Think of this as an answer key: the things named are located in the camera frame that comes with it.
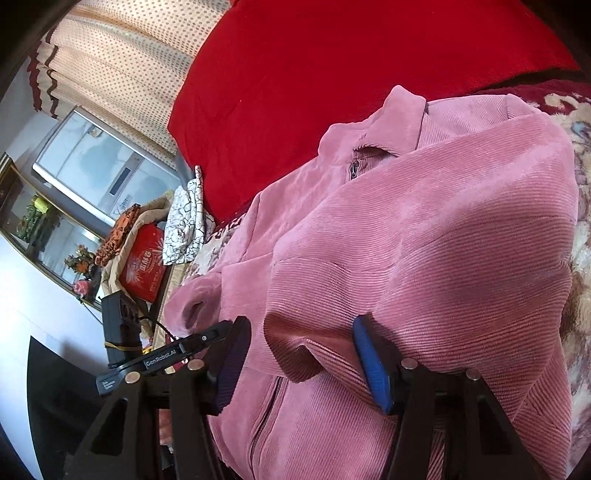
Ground pink corduroy jacket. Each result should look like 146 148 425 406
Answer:
163 84 581 480

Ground person left hand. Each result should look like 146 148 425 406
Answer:
158 409 174 452

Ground red gift box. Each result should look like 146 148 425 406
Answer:
119 224 166 303

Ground beige coat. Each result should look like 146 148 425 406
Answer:
97 191 172 315

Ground white patterned cushion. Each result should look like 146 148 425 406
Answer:
161 166 215 266

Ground orange black folded cloth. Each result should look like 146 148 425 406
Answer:
94 203 140 267

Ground display shelf with plants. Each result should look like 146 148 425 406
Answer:
1 153 102 309

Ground red sofa cover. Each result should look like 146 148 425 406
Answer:
168 1 580 221

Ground dotted cream curtain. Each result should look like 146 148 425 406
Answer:
27 0 230 165

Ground floral plush blanket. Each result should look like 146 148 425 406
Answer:
151 79 591 476

